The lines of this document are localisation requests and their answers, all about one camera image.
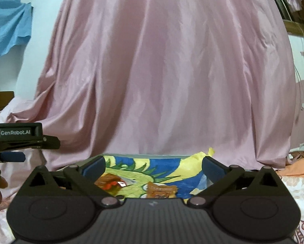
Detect blue cloth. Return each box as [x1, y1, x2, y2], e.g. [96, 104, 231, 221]
[0, 0, 34, 61]

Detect grey tray with colourful print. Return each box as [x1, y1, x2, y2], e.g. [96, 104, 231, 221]
[57, 153, 211, 201]

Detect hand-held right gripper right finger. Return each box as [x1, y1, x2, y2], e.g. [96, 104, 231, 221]
[186, 156, 286, 207]

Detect red brown snack packet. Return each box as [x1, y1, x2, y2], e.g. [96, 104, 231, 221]
[94, 173, 127, 192]

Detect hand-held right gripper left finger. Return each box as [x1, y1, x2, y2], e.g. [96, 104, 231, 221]
[20, 156, 120, 207]

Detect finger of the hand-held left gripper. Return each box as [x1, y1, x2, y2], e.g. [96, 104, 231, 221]
[0, 151, 26, 163]
[1, 135, 61, 151]

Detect orange brown snack packet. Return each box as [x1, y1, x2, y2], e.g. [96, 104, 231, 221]
[141, 182, 180, 199]

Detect orange cloth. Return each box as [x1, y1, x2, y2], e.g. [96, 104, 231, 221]
[278, 144, 304, 178]

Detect pink satin cloth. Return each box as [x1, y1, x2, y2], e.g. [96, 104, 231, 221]
[0, 0, 299, 171]

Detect floral bed sheet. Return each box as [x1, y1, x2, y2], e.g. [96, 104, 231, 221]
[0, 142, 304, 244]

